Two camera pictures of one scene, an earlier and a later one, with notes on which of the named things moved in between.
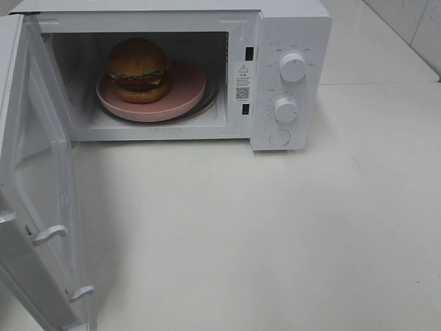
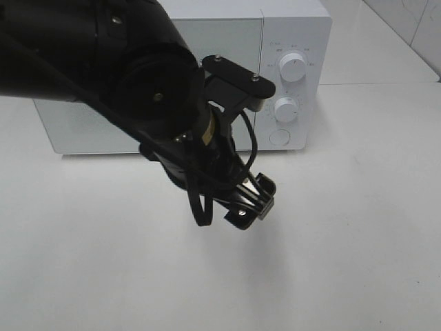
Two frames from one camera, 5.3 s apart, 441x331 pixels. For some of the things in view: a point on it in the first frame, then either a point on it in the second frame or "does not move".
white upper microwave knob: x=292 y=67 does not move
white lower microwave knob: x=286 y=110 does not move
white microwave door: x=42 y=285 -> x=74 y=128
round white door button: x=280 y=136 does not move
